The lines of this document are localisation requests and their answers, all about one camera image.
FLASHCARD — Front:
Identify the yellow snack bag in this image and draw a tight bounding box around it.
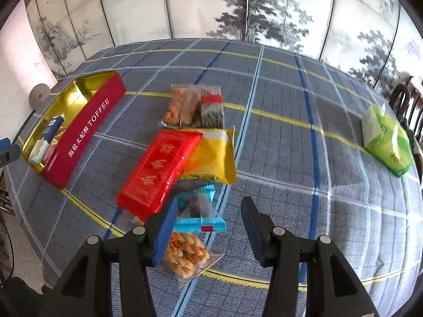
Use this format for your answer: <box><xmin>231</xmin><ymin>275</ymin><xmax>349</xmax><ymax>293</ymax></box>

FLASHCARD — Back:
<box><xmin>180</xmin><ymin>127</ymin><xmax>238</xmax><ymax>185</ymax></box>

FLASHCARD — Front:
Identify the dark wooden chair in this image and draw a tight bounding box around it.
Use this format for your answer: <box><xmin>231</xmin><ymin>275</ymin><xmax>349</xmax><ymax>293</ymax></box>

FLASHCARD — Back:
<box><xmin>388</xmin><ymin>73</ymin><xmax>423</xmax><ymax>185</ymax></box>

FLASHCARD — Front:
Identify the clear fried dough twist packet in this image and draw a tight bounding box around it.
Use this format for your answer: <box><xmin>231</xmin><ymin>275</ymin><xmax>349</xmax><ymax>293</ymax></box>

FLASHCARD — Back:
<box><xmin>163</xmin><ymin>231</ymin><xmax>225</xmax><ymax>288</ymax></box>

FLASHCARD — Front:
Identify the cyan snack packet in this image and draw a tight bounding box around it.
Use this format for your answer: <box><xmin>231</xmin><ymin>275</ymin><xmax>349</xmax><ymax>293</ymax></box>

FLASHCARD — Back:
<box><xmin>172</xmin><ymin>185</ymin><xmax>227</xmax><ymax>233</ymax></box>

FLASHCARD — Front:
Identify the navy cracker packet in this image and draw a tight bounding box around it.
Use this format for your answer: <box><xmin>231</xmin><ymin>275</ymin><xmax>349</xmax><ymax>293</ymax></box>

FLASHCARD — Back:
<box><xmin>41</xmin><ymin>114</ymin><xmax>66</xmax><ymax>142</ymax></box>

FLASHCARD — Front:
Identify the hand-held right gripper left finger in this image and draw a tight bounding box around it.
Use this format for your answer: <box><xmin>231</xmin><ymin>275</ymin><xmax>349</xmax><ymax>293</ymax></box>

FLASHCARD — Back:
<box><xmin>49</xmin><ymin>197</ymin><xmax>179</xmax><ymax>317</ymax></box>

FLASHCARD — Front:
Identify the red patterned packet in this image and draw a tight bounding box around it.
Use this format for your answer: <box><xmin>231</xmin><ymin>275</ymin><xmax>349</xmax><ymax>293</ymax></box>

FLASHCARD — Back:
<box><xmin>116</xmin><ymin>129</ymin><xmax>204</xmax><ymax>222</ymax></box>

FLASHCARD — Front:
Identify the green tissue pack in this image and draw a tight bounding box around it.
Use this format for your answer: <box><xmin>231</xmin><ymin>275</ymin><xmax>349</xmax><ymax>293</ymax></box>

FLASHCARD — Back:
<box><xmin>361</xmin><ymin>104</ymin><xmax>415</xmax><ymax>178</ymax></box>

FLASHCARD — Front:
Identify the painted folding screen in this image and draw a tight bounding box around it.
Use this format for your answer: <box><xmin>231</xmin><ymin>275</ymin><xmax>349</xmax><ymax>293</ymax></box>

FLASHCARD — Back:
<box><xmin>26</xmin><ymin>0</ymin><xmax>423</xmax><ymax>90</ymax></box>

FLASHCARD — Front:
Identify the round wooden disc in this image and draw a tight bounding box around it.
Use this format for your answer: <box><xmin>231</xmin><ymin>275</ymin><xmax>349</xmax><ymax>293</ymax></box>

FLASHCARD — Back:
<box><xmin>29</xmin><ymin>83</ymin><xmax>51</xmax><ymax>109</ymax></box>

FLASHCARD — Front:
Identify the dark packet with red band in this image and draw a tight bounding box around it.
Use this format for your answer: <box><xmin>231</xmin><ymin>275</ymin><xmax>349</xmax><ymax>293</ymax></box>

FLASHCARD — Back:
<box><xmin>198</xmin><ymin>85</ymin><xmax>225</xmax><ymax>129</ymax></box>

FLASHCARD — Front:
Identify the red tin box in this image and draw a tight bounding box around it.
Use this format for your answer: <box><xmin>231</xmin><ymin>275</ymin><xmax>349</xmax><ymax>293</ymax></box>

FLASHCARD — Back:
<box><xmin>21</xmin><ymin>70</ymin><xmax>127</xmax><ymax>190</ymax></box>

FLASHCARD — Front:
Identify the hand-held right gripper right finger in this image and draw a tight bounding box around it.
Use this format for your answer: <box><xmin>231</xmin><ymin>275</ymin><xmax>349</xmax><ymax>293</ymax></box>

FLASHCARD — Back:
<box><xmin>241</xmin><ymin>196</ymin><xmax>379</xmax><ymax>317</ymax></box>

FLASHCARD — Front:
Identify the clear orange snack packet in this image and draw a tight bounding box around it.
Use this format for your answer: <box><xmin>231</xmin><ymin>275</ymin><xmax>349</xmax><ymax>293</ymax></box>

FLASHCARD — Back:
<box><xmin>158</xmin><ymin>84</ymin><xmax>204</xmax><ymax>129</ymax></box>

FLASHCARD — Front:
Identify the white snack packet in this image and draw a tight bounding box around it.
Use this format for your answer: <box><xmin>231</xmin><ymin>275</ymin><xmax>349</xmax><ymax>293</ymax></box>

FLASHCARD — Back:
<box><xmin>28</xmin><ymin>139</ymin><xmax>50</xmax><ymax>166</ymax></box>

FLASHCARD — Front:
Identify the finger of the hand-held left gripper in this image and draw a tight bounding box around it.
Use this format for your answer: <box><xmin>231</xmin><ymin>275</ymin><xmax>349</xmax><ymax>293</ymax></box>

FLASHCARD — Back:
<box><xmin>0</xmin><ymin>138</ymin><xmax>21</xmax><ymax>169</ymax></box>

